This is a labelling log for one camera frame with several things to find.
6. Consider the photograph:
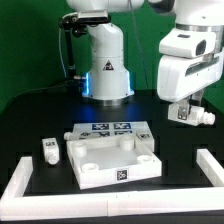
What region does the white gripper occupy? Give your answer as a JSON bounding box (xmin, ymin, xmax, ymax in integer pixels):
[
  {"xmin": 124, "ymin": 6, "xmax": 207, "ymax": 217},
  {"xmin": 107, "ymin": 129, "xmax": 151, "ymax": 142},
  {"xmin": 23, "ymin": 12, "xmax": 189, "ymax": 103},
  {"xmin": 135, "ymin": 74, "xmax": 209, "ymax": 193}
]
[{"xmin": 157, "ymin": 49, "xmax": 224, "ymax": 120}]

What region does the white square tabletop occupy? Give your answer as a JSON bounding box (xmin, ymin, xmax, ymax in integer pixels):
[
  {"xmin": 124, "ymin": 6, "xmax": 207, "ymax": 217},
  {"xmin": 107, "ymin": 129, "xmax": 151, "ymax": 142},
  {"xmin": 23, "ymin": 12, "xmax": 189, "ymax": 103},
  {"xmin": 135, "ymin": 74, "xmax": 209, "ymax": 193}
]
[{"xmin": 67, "ymin": 134, "xmax": 162, "ymax": 190}]

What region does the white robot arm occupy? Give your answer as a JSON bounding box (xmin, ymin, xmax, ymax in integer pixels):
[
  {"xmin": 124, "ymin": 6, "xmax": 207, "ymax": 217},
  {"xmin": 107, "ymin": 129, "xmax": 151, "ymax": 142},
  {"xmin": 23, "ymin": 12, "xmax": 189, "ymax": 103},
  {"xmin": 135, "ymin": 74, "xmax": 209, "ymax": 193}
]
[{"xmin": 66, "ymin": 0, "xmax": 224, "ymax": 126}]

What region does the white sheet with markers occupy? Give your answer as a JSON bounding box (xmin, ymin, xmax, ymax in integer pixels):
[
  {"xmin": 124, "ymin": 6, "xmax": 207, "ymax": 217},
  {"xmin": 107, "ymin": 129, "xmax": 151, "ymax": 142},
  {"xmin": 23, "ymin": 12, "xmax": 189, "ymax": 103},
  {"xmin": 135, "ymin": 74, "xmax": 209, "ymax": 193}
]
[{"xmin": 73, "ymin": 121, "xmax": 152, "ymax": 137}]

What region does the white U-shaped fence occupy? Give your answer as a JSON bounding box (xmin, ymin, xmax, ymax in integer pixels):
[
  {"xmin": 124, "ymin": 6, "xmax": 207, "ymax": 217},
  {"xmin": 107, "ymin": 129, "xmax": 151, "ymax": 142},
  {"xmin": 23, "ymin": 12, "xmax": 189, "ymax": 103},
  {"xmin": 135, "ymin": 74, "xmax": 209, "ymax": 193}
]
[{"xmin": 0, "ymin": 149, "xmax": 224, "ymax": 221}]

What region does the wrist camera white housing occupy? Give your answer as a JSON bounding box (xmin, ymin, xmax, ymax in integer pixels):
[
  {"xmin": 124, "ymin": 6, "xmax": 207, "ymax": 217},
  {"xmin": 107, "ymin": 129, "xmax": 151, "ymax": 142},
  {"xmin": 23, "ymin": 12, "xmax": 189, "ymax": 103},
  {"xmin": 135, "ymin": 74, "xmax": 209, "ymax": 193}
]
[{"xmin": 159, "ymin": 28, "xmax": 216, "ymax": 58}]

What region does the black camera stand pole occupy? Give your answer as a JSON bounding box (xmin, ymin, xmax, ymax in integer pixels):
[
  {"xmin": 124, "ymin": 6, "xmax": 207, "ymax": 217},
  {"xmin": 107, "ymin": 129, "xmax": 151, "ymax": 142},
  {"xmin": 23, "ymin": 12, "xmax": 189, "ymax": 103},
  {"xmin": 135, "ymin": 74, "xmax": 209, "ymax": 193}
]
[{"xmin": 64, "ymin": 29, "xmax": 76, "ymax": 78}]

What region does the black cable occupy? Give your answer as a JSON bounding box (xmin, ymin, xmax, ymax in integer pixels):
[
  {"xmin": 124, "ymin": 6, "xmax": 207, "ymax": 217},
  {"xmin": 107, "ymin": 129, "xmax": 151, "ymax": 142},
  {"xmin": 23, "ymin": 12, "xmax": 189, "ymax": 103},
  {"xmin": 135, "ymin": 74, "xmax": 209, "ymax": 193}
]
[{"xmin": 6, "ymin": 78, "xmax": 84, "ymax": 104}]

